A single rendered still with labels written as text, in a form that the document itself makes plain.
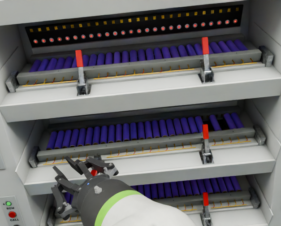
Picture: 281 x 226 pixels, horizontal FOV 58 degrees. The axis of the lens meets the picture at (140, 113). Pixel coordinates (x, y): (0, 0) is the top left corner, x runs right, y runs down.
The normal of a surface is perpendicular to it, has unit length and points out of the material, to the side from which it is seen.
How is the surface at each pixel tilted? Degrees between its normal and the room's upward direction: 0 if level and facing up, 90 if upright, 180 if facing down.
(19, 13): 107
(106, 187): 9
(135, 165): 17
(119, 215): 30
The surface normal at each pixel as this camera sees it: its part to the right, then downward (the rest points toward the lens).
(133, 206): -0.32, -0.94
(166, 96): 0.05, 0.62
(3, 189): 0.03, 0.37
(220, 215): -0.08, -0.78
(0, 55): 1.00, -0.10
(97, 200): -0.57, -0.68
